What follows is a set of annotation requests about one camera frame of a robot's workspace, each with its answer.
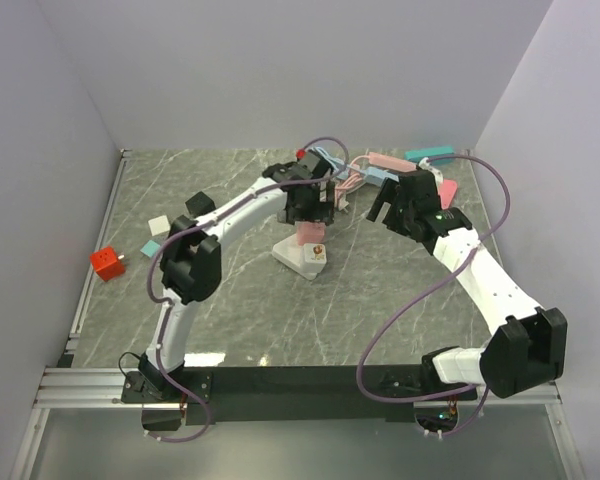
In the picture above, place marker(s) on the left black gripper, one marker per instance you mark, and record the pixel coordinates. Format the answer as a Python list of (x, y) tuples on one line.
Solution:
[(320, 213)]

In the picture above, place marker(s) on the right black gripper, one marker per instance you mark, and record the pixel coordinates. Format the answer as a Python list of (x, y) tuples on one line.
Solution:
[(390, 193)]

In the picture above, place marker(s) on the pink cube socket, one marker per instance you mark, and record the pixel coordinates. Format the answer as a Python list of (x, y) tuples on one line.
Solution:
[(310, 232)]

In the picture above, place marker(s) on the light blue power strip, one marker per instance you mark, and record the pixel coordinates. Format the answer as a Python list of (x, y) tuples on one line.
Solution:
[(370, 175)]

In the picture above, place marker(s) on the white triangular power strip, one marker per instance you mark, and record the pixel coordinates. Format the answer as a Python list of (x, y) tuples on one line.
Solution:
[(290, 253)]

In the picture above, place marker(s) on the black cube plug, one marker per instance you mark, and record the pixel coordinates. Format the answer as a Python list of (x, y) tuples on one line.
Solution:
[(199, 204)]

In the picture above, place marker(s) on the teal charger plug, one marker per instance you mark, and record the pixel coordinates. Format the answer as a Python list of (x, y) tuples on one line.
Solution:
[(150, 248)]

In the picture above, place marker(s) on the white cartoon charger plug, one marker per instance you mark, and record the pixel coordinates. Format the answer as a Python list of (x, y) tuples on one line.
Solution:
[(314, 254)]

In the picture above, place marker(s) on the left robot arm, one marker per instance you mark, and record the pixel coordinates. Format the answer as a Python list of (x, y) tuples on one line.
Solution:
[(191, 258)]

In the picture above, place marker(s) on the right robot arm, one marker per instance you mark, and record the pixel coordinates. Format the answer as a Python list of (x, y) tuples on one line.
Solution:
[(527, 346)]

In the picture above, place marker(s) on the red cube socket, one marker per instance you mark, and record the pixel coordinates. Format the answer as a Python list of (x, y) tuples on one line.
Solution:
[(107, 263)]

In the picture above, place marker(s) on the teal power strip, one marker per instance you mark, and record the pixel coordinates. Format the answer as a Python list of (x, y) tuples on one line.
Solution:
[(415, 156)]

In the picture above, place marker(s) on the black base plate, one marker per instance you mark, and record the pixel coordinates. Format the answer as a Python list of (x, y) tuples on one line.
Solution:
[(237, 394)]

